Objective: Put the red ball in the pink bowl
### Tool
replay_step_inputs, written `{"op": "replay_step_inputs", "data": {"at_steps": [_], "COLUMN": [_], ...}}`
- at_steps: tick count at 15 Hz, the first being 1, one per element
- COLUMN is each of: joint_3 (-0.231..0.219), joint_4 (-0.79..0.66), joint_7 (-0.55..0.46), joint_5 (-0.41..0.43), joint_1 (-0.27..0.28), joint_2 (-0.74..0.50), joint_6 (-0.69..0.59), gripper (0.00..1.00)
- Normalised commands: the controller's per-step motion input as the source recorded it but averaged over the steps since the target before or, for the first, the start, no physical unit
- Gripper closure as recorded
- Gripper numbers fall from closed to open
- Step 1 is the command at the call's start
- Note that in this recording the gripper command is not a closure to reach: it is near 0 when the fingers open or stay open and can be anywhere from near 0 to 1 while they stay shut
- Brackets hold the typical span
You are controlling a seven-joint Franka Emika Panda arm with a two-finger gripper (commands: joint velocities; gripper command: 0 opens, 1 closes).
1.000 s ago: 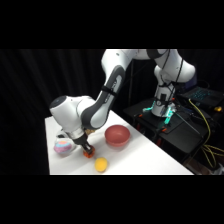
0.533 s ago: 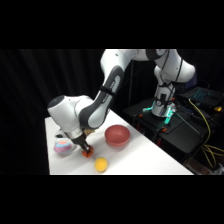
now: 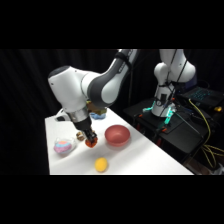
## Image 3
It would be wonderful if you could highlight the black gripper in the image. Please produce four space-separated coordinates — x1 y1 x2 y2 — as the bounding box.
75 120 99 144

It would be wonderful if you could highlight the pink bowl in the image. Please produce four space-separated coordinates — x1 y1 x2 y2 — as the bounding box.
104 124 131 148

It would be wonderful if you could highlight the yellow cable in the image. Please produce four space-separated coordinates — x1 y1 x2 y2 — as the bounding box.
187 98 224 170

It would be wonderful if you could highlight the tan wrist camera mount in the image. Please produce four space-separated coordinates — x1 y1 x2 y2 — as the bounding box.
86 101 107 117

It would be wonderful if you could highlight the pastel pink blue plush toy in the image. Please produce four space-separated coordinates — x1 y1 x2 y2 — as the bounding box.
53 136 78 155

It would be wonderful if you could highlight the yellow ball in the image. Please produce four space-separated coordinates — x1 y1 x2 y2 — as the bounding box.
94 157 109 173

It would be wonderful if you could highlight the blue crumpled cloth toy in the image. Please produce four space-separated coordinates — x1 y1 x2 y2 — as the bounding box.
89 112 108 121

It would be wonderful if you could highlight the red textured ball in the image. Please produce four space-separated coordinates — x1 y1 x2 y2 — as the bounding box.
84 138 99 148

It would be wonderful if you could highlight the black laptop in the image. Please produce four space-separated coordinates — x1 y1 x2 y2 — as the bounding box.
180 85 224 108

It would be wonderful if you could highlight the black robot stand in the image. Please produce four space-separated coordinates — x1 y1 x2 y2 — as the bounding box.
123 97 224 165

